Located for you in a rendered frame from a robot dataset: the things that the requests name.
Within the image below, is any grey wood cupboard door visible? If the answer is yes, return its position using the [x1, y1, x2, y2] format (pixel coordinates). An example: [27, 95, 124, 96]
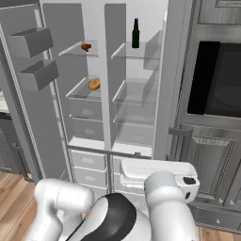
[178, 123, 241, 205]

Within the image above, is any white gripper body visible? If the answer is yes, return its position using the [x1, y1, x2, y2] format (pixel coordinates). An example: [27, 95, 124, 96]
[119, 157, 199, 189]

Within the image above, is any grey wood drawer front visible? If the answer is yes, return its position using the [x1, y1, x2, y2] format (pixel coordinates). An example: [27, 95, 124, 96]
[189, 202, 241, 233]

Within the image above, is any grey right door handle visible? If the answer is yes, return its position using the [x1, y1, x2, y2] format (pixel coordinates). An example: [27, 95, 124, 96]
[168, 126, 193, 162]

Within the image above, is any glass fridge shelf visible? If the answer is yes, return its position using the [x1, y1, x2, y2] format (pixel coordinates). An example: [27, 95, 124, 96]
[109, 41, 163, 61]
[113, 105, 157, 127]
[57, 40, 99, 58]
[111, 79, 158, 106]
[65, 76, 103, 102]

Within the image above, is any black built-in oven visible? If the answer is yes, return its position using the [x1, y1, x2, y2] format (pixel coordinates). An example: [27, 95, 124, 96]
[186, 40, 241, 119]

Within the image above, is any white freezer drawer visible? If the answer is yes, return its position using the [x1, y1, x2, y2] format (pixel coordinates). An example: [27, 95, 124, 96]
[70, 150, 108, 172]
[72, 167, 108, 188]

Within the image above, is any grey right fridge door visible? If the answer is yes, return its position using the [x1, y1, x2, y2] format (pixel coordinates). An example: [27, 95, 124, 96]
[153, 0, 197, 162]

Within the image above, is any grey fridge drawer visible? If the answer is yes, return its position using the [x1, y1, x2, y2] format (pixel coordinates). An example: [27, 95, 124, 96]
[71, 117, 104, 141]
[116, 123, 155, 147]
[68, 97, 104, 121]

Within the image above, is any large grey door bin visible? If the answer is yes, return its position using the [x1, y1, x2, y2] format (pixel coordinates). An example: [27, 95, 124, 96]
[18, 58, 60, 93]

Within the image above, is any small grey door bin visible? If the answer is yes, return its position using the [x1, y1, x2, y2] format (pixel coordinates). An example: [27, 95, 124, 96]
[8, 26, 55, 58]

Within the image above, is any grey left door handle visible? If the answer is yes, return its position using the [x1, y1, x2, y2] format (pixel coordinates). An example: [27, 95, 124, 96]
[11, 142, 35, 184]

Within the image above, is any brown chicken drumstick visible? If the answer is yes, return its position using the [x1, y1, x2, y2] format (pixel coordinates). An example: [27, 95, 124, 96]
[80, 42, 93, 53]

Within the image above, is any grey wood overhead cupboard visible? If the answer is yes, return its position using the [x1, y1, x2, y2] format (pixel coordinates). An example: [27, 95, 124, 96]
[197, 0, 241, 26]

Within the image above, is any grey freezer bar handle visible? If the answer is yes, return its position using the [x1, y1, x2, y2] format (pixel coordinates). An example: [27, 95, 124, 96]
[67, 144, 153, 160]

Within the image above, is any grey left fridge door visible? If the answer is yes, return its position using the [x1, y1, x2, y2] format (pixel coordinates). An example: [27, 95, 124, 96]
[0, 0, 74, 184]

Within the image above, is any grey fridge door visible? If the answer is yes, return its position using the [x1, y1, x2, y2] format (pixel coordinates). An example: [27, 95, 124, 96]
[0, 0, 74, 184]
[153, 0, 197, 162]

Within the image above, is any grey fridge cabinet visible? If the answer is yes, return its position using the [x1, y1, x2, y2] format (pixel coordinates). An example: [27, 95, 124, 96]
[40, 0, 170, 201]

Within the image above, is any dark green bottle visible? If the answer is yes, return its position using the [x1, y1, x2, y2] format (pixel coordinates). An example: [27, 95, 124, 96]
[131, 17, 141, 49]

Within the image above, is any grey door handle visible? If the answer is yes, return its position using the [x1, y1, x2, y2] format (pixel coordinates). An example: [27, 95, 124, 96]
[168, 126, 193, 162]
[11, 142, 35, 184]

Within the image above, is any golden bread roll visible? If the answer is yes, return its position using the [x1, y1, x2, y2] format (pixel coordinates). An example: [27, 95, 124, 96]
[88, 77, 102, 91]

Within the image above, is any grey counter cabinet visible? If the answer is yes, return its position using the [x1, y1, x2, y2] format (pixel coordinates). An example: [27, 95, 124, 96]
[0, 90, 24, 175]

